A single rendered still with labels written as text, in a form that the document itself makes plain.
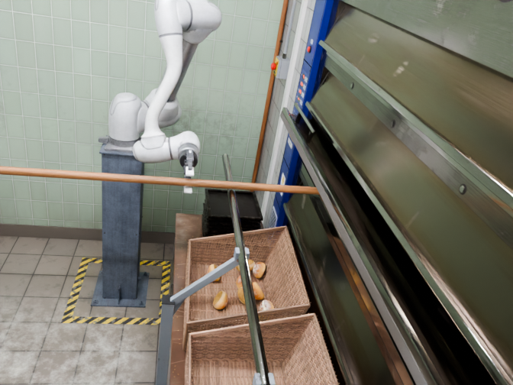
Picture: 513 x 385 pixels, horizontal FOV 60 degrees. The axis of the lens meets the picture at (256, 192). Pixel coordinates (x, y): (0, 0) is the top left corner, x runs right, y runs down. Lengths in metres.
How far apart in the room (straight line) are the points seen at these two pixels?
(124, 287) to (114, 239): 0.36
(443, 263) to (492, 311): 0.16
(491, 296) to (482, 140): 0.30
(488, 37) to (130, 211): 1.98
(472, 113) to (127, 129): 1.71
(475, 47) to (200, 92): 2.04
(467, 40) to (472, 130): 0.21
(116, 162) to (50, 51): 0.84
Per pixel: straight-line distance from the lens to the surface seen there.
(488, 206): 0.97
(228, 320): 1.80
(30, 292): 3.07
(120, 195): 2.49
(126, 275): 2.81
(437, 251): 1.08
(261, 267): 2.24
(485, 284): 0.98
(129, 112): 2.32
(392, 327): 0.98
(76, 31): 2.86
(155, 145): 1.98
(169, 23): 2.00
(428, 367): 0.90
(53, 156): 3.16
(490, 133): 0.99
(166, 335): 1.66
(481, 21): 1.09
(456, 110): 1.09
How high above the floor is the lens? 2.03
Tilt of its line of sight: 29 degrees down
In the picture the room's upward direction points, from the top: 11 degrees clockwise
